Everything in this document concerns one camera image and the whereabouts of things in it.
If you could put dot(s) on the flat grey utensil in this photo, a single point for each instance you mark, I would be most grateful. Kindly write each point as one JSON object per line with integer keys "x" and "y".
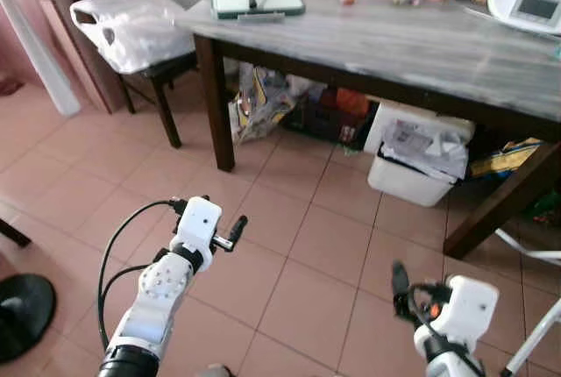
{"x": 260, "y": 17}

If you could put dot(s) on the yellow printed package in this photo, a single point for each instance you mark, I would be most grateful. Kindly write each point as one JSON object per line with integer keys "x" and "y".
{"x": 508, "y": 158}

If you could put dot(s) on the white rolled sheet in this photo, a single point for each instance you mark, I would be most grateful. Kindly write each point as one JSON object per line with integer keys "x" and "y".
{"x": 39, "y": 48}

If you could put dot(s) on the dark wooden chair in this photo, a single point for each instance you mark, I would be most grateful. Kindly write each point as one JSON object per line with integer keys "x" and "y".
{"x": 165, "y": 96}

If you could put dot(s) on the dark wooden grey-top table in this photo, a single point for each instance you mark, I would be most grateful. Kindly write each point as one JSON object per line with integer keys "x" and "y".
{"x": 394, "y": 48}

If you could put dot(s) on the white metal rack frame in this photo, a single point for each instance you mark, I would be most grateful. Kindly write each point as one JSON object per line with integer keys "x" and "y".
{"x": 535, "y": 342}

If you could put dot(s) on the dark furniture leg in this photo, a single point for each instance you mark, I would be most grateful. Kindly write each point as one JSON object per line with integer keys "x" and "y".
{"x": 13, "y": 233}

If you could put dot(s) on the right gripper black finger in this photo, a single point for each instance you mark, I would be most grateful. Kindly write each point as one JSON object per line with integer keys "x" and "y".
{"x": 400, "y": 288}

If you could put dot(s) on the green item under table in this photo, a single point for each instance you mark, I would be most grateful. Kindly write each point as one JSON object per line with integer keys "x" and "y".
{"x": 545, "y": 209}

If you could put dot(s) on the white waste bin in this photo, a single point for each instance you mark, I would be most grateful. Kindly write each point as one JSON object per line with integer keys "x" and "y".
{"x": 408, "y": 186}

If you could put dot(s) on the colourful printed bag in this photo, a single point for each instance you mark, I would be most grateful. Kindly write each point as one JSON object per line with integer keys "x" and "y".
{"x": 263, "y": 101}

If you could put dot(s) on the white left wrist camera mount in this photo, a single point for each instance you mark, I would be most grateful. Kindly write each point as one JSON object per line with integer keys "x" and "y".
{"x": 197, "y": 224}

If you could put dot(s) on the black crate with orange items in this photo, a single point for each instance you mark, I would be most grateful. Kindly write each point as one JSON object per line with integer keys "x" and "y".
{"x": 337, "y": 118}

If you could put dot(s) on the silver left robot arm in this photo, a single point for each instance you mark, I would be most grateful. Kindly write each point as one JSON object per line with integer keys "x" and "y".
{"x": 158, "y": 300}

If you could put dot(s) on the grey robot leg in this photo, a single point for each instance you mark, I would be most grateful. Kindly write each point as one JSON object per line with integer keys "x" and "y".
{"x": 215, "y": 372}

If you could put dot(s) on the white plastic bag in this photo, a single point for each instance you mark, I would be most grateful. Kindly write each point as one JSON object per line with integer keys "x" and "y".
{"x": 140, "y": 35}

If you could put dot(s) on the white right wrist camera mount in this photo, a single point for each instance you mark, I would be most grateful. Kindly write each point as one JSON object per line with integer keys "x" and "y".
{"x": 469, "y": 307}

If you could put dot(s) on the clear printed bin liner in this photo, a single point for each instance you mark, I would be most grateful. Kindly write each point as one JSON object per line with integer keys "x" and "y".
{"x": 425, "y": 147}

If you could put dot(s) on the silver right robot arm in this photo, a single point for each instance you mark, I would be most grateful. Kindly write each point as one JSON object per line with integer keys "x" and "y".
{"x": 443, "y": 361}

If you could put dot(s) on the black round stand base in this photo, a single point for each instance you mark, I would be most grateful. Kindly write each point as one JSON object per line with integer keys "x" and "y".
{"x": 24, "y": 316}

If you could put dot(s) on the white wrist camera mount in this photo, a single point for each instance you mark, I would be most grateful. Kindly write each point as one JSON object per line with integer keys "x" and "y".
{"x": 469, "y": 307}
{"x": 197, "y": 224}

